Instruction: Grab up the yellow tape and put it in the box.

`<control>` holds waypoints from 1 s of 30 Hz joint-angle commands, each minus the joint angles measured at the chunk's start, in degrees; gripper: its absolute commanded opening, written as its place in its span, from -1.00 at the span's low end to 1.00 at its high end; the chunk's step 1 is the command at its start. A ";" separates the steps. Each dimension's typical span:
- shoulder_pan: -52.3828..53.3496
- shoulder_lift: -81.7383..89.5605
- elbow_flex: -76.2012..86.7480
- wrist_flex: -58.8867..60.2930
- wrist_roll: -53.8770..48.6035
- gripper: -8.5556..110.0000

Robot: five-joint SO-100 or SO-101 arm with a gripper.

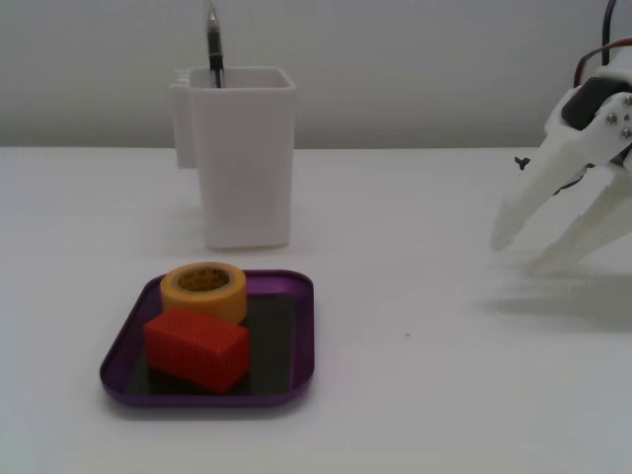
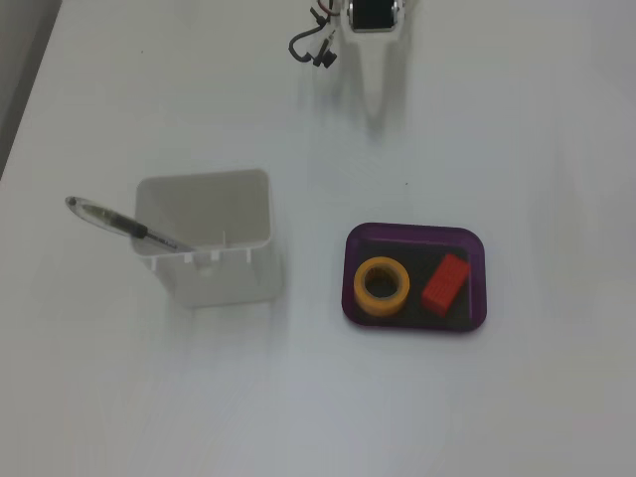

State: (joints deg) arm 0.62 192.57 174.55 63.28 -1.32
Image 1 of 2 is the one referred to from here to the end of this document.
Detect yellow tape roll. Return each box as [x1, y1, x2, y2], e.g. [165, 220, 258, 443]
[159, 261, 248, 325]

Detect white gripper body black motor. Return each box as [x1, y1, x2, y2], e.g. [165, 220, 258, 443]
[545, 43, 632, 135]

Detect purple metal tray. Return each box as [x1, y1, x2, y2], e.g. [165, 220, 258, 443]
[100, 268, 316, 409]

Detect red rectangular block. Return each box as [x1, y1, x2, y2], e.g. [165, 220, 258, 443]
[142, 307, 251, 395]

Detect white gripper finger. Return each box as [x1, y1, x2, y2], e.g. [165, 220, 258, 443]
[532, 91, 632, 277]
[490, 123, 601, 253]

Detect white plastic container box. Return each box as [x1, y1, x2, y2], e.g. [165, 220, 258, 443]
[169, 66, 297, 251]

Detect black clear ballpoint pen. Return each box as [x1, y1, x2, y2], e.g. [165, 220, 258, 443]
[205, 0, 226, 89]

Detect red and black wire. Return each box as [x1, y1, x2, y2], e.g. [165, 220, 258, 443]
[571, 0, 632, 86]

